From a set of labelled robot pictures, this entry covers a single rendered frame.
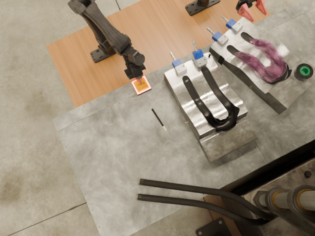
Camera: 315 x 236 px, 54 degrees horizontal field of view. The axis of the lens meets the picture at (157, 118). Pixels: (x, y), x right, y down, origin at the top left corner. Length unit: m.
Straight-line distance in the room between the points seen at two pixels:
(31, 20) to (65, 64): 1.29
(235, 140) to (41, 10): 2.14
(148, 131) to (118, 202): 0.38
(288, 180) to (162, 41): 0.97
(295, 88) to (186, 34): 0.64
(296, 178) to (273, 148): 0.18
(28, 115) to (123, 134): 1.24
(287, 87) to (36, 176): 1.87
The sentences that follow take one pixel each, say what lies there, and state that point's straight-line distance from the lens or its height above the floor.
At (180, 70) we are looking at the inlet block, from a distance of 1.56.
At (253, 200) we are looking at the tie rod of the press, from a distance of 1.60.
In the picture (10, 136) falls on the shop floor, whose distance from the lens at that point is 2.70.
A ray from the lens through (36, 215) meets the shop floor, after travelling 2.55.
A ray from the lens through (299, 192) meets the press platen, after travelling 1.13.
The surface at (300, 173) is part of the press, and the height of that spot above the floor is 0.78.
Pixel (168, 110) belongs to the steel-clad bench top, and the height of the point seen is 0.80.
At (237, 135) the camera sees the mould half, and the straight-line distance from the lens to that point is 1.55.
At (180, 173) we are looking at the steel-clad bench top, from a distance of 1.55.
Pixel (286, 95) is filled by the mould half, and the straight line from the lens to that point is 1.62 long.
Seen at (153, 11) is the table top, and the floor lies 0.80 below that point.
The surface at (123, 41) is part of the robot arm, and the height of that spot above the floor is 1.07.
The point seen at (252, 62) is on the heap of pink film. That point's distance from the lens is 1.62.
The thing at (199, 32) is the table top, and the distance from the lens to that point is 1.80.
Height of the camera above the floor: 2.34
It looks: 75 degrees down
